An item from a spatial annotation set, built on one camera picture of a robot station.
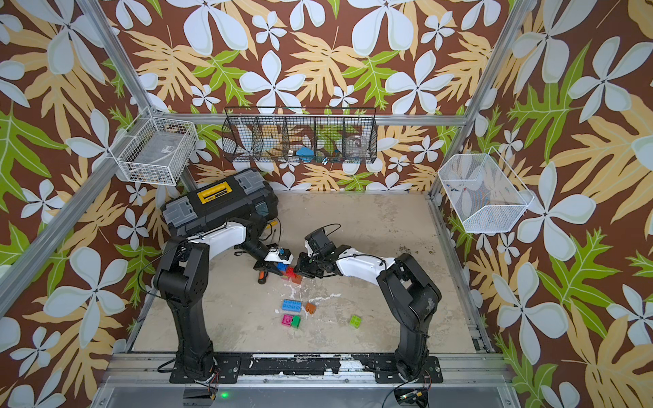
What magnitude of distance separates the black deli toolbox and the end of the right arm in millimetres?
305

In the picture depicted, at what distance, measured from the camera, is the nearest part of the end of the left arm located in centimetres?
81

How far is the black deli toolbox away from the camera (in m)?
0.90

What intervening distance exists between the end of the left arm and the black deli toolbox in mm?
207

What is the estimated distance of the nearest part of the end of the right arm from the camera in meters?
0.69
